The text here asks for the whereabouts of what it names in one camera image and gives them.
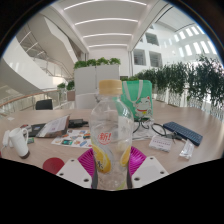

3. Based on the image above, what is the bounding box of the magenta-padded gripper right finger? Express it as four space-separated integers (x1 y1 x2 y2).
126 145 170 190

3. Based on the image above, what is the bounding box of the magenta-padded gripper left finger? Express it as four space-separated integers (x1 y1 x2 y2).
55 147 99 190

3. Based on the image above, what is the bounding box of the clear lemon drink bottle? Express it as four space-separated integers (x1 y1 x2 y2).
88 79 135 192

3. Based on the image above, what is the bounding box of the flat round red coaster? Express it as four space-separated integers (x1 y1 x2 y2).
42 157 66 175

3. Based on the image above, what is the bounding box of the white printed card box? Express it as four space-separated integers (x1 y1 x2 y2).
148 134 174 153

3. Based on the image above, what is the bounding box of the clear plastic packet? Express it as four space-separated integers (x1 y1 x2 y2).
179 139 195 160

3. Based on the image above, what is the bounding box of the black power adapter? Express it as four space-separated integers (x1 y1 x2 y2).
68 118 90 129

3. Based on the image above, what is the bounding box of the printed brochure booklet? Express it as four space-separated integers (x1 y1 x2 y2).
35 114 71 139

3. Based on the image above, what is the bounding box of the white ceramic mug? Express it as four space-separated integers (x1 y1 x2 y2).
8 127 31 159

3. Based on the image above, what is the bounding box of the black and red small box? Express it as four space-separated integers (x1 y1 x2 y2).
19 124 33 132

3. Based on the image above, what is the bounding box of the green cat print tote bag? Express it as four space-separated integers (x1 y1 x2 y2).
120 79 154 122

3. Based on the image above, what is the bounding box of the black office chair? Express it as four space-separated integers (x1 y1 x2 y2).
35 98 54 111

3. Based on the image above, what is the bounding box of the white power strip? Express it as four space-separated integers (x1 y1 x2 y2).
2 129 12 148

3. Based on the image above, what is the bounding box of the white planter box with plants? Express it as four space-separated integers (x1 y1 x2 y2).
73 57 122 109

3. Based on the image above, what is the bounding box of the green hedge plant row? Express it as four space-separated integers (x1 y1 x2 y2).
133 54 224 113

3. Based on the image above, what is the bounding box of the black cable bundle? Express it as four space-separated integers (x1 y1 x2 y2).
132 119 183 142

